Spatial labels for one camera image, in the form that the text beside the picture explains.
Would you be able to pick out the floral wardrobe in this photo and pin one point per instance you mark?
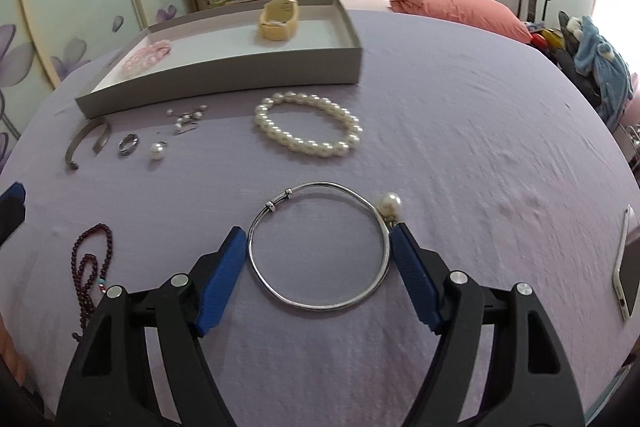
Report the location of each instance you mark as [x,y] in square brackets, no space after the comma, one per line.
[75,7]

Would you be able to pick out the dark wooden chair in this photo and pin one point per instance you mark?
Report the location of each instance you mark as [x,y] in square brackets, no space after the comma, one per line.
[532,2]

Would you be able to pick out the orange duvet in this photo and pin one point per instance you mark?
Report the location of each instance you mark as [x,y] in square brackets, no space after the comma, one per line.
[460,7]

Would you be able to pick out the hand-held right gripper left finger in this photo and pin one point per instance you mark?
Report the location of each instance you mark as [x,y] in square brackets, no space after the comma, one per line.
[222,277]

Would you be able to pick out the grey cardboard tray box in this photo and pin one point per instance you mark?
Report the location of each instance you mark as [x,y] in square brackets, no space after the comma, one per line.
[250,77]

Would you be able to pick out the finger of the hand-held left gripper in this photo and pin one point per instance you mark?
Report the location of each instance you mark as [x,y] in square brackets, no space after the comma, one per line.
[12,193]

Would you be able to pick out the thin silver bangle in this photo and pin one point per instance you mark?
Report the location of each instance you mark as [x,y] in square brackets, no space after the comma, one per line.
[287,193]

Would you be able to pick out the white smartphone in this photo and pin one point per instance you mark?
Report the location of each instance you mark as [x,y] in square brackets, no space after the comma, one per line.
[622,267]

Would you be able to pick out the yellow red toy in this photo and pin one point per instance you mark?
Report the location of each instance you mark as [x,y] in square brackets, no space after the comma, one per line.
[542,39]

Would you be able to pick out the purple tablecloth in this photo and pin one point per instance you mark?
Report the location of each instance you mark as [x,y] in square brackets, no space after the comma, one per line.
[450,157]

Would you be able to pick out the wide silver cuff bangle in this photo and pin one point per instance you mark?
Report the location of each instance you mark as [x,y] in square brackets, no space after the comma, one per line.
[72,148]

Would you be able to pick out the pearl drop earring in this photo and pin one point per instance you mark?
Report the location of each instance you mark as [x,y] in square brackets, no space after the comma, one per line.
[156,151]
[389,204]

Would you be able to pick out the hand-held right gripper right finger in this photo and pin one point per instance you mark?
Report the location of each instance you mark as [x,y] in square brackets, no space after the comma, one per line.
[415,277]

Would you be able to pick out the blue plush garment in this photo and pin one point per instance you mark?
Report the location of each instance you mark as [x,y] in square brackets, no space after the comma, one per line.
[600,57]

